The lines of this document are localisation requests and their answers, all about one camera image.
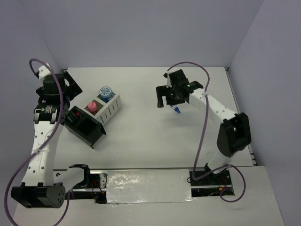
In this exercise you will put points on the pink capped marker bottle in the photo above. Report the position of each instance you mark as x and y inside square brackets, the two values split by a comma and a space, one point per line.
[92, 107]

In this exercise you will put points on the silver foil cover plate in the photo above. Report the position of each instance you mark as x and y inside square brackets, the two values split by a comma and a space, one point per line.
[148, 186]

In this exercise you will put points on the blue capped pen pack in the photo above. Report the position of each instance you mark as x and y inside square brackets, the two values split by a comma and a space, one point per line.
[175, 108]

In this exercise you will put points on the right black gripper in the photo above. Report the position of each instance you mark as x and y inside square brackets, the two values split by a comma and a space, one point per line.
[162, 91]

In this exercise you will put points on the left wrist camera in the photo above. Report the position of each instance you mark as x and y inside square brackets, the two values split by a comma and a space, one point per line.
[42, 73]

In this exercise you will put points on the white mesh organizer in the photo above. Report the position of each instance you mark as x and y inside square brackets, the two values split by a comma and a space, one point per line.
[106, 108]

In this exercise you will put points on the black mesh organizer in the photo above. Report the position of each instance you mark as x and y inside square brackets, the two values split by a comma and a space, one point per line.
[87, 129]

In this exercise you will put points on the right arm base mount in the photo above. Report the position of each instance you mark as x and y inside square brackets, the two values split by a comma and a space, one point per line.
[211, 185]

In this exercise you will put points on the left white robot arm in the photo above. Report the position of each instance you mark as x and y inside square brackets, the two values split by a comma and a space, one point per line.
[39, 188]

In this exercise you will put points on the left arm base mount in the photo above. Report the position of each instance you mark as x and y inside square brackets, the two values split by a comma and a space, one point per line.
[81, 184]

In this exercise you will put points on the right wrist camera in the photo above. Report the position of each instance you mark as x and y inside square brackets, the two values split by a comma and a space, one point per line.
[168, 82]

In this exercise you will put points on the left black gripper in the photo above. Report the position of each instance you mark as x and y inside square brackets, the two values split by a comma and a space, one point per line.
[73, 89]

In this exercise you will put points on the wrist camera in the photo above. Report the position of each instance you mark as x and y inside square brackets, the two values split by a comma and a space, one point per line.
[42, 73]
[168, 82]

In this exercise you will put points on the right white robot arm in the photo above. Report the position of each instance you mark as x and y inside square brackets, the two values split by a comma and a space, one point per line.
[234, 129]

